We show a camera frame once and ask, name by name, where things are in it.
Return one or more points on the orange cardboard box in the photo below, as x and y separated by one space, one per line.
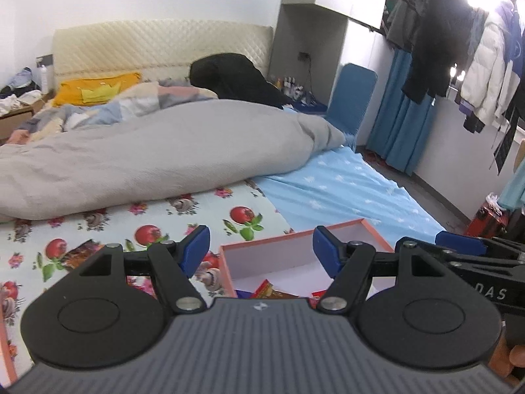
279 262

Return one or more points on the grey wall switch panel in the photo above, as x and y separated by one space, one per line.
44 60

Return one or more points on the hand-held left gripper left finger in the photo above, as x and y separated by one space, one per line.
197 248

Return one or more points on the patchwork quilt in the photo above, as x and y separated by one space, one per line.
123 106

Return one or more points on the pile of red snack packets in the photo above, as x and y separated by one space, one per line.
270 291

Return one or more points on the grey hanging coat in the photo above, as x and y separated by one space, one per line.
406 16

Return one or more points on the blue chair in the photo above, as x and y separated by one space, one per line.
352 98

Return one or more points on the person's right hand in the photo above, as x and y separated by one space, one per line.
517 355

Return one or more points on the white bottle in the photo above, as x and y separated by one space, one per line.
44 80

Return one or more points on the fruit printed mat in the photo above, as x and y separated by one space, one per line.
123 221

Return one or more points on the black hanging jacket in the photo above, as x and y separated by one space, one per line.
443 41

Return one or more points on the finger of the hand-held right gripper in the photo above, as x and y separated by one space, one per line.
459 243

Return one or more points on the cluster of small bottles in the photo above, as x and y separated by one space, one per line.
291 84

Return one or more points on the blue curtain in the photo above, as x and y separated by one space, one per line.
402 123

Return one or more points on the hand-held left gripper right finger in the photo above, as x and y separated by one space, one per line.
327 250

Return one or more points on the pile of clothes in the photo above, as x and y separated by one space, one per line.
18 86

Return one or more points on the grey duvet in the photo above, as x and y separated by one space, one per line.
164 152

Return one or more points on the black coat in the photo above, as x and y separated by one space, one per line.
233 74

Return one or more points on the cream quilted headboard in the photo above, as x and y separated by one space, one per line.
164 45

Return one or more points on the orange box lid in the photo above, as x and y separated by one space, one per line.
5 357

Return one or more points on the yellow pillow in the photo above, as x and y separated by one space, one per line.
74 90

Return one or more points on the white hanging jacket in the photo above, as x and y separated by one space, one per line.
488 61

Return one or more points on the brown snack packet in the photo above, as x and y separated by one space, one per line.
82 256

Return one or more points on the red box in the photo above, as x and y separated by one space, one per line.
486 221

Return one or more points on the wall power socket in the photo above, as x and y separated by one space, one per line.
304 56

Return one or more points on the blue star bed sheet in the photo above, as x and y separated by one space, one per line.
348 188

